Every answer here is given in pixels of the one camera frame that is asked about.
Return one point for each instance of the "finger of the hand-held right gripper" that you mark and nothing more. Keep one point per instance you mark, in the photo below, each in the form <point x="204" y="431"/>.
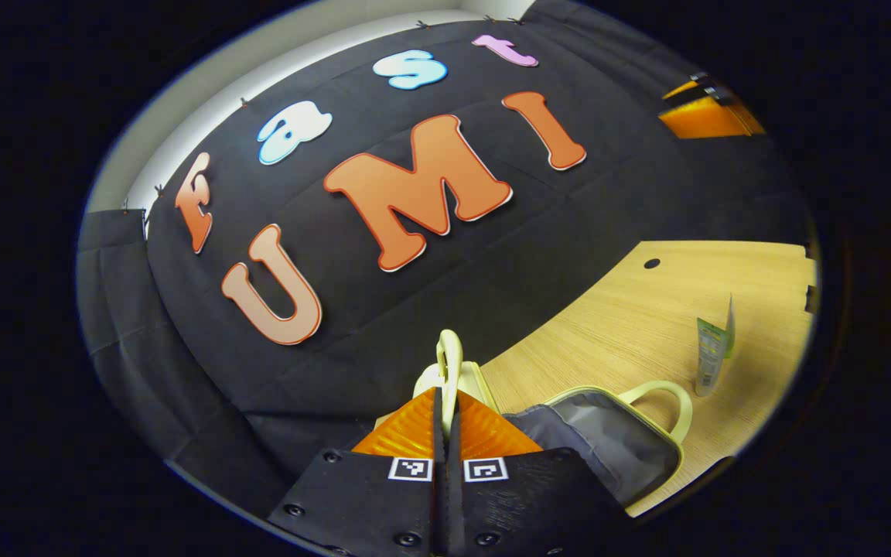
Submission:
<point x="712" y="122"/>
<point x="697" y="94"/>

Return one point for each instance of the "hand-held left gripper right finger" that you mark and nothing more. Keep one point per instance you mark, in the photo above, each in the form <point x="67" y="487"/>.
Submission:
<point x="530" y="503"/>

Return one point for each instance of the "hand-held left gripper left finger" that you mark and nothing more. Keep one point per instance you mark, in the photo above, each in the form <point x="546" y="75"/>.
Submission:
<point x="368" y="503"/>

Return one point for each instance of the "white tube with green label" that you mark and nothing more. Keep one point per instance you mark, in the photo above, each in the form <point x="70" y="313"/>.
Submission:
<point x="712" y="348"/>

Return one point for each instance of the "row of black cloth clips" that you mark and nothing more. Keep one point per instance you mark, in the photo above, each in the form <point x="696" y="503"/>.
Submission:
<point x="420" y="25"/>

